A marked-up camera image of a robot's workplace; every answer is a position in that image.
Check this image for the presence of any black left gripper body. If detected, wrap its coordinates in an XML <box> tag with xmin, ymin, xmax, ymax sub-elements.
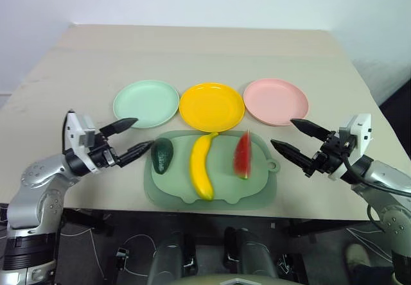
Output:
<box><xmin>86</xmin><ymin>132</ymin><xmax>123</xmax><ymax>171</ymax></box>

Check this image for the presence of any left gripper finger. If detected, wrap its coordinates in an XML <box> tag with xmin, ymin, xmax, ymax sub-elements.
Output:
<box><xmin>98</xmin><ymin>117</ymin><xmax>139</xmax><ymax>138</ymax></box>
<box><xmin>118</xmin><ymin>140</ymin><xmax>156</xmax><ymax>168</ymax></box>

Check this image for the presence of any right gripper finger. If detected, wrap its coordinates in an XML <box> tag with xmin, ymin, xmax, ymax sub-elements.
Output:
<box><xmin>270</xmin><ymin>139</ymin><xmax>317</xmax><ymax>177</ymax></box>
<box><xmin>290</xmin><ymin>117</ymin><xmax>333</xmax><ymax>143</ymax></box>

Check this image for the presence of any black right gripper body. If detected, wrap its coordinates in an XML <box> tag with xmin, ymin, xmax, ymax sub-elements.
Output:
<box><xmin>308</xmin><ymin>130</ymin><xmax>349</xmax><ymax>178</ymax></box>

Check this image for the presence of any light green plate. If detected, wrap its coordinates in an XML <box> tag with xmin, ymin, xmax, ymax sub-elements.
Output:
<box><xmin>112</xmin><ymin>79</ymin><xmax>180</xmax><ymax>130</ymax></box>

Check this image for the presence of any pink plate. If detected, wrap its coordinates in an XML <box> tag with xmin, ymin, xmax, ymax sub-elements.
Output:
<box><xmin>243</xmin><ymin>78</ymin><xmax>310</xmax><ymax>126</ymax></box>

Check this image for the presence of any yellow plate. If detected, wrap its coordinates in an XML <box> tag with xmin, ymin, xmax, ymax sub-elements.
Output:
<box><xmin>179</xmin><ymin>82</ymin><xmax>246</xmax><ymax>131</ymax></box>

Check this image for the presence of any dark green avocado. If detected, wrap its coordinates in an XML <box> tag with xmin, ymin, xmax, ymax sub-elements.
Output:
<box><xmin>150</xmin><ymin>137</ymin><xmax>175</xmax><ymax>175</ymax></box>

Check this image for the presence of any red watermelon slice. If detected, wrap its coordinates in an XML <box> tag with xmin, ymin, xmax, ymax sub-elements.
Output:
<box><xmin>232</xmin><ymin>129</ymin><xmax>254</xmax><ymax>180</ymax></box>

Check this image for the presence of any yellow banana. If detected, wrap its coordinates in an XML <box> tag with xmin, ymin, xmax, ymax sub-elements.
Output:
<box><xmin>189</xmin><ymin>132</ymin><xmax>220</xmax><ymax>201</ymax></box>

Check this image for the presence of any green cutting board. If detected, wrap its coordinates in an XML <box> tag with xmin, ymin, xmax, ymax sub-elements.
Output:
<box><xmin>143</xmin><ymin>130</ymin><xmax>281</xmax><ymax>207</ymax></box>

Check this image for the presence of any white shoe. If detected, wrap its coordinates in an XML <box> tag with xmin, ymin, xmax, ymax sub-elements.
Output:
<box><xmin>345</xmin><ymin>243</ymin><xmax>373</xmax><ymax>273</ymax></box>

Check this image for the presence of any dark rounded right robot leg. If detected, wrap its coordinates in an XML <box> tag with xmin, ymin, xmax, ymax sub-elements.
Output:
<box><xmin>223</xmin><ymin>226</ymin><xmax>279</xmax><ymax>285</ymax></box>

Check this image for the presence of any dark rounded robot leg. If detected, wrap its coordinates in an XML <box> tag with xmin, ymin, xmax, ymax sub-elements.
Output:
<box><xmin>146</xmin><ymin>232</ymin><xmax>197</xmax><ymax>285</ymax></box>
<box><xmin>223</xmin><ymin>226</ymin><xmax>279</xmax><ymax>285</ymax></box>

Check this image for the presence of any dark rounded left robot leg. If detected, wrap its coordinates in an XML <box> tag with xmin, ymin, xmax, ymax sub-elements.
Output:
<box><xmin>146</xmin><ymin>232</ymin><xmax>197</xmax><ymax>285</ymax></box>

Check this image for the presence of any grey robot torso edge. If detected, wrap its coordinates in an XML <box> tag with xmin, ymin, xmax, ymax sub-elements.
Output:
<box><xmin>175</xmin><ymin>272</ymin><xmax>311</xmax><ymax>285</ymax></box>

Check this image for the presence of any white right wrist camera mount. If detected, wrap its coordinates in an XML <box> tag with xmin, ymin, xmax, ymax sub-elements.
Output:
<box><xmin>337</xmin><ymin>113</ymin><xmax>373</xmax><ymax>159</ymax></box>

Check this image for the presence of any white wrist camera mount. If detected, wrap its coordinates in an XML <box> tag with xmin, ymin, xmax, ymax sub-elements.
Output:
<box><xmin>337</xmin><ymin>113</ymin><xmax>373</xmax><ymax>159</ymax></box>
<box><xmin>65</xmin><ymin>111</ymin><xmax>98</xmax><ymax>153</ymax></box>

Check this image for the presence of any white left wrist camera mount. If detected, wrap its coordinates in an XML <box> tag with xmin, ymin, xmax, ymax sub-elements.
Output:
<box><xmin>65</xmin><ymin>111</ymin><xmax>98</xmax><ymax>153</ymax></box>

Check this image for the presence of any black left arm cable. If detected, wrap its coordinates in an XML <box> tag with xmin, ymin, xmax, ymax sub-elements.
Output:
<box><xmin>62</xmin><ymin>108</ymin><xmax>76</xmax><ymax>157</ymax></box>

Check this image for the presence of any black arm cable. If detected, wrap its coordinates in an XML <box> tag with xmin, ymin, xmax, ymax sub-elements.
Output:
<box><xmin>62</xmin><ymin>108</ymin><xmax>76</xmax><ymax>157</ymax></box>
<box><xmin>338</xmin><ymin>148</ymin><xmax>411</xmax><ymax>199</ymax></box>

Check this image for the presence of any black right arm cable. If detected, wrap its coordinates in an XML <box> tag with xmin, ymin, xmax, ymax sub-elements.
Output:
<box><xmin>338</xmin><ymin>148</ymin><xmax>411</xmax><ymax>199</ymax></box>

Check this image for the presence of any black table frame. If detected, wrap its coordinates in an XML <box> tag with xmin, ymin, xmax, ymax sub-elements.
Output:
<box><xmin>59</xmin><ymin>208</ymin><xmax>373</xmax><ymax>244</ymax></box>

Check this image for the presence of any thin white floor cable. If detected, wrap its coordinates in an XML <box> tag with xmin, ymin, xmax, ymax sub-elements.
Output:
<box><xmin>60</xmin><ymin>226</ymin><xmax>160</xmax><ymax>281</ymax></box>

